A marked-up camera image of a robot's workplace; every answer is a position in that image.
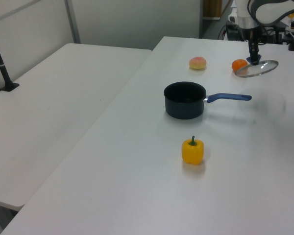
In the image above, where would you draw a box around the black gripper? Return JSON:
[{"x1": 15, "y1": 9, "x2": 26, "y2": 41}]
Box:
[{"x1": 246, "y1": 27, "x2": 261, "y2": 66}]

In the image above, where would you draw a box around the glass lid with blue knob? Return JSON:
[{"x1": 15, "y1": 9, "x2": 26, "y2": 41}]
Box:
[{"x1": 234, "y1": 54, "x2": 279, "y2": 78}]

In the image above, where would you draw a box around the orange mandarin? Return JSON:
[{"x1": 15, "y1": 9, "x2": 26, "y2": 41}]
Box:
[{"x1": 231, "y1": 58, "x2": 249, "y2": 73}]

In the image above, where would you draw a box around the black red background device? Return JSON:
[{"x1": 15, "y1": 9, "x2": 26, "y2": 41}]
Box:
[{"x1": 224, "y1": 21, "x2": 248, "y2": 42}]

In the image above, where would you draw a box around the pink yellow peach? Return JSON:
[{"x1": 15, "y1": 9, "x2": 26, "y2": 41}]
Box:
[{"x1": 188, "y1": 56, "x2": 208, "y2": 71}]

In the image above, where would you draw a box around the brown wooden door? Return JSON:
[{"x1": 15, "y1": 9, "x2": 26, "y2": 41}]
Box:
[{"x1": 202, "y1": 0, "x2": 222, "y2": 20}]

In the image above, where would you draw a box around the dark blue saucepan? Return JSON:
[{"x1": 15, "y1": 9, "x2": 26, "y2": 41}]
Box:
[{"x1": 163, "y1": 81, "x2": 252, "y2": 120}]

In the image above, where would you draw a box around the yellow bell pepper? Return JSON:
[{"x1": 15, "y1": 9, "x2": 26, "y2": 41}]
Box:
[{"x1": 181, "y1": 136, "x2": 204, "y2": 165}]

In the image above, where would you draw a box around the white side table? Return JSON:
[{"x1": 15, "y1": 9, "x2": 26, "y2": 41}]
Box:
[{"x1": 0, "y1": 43, "x2": 153, "y2": 212}]

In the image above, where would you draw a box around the black pole stand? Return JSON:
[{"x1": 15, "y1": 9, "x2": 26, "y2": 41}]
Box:
[{"x1": 0, "y1": 24, "x2": 20, "y2": 93}]

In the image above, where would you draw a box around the grey partition post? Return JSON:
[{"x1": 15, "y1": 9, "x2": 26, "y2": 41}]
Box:
[{"x1": 64, "y1": 0, "x2": 82, "y2": 45}]

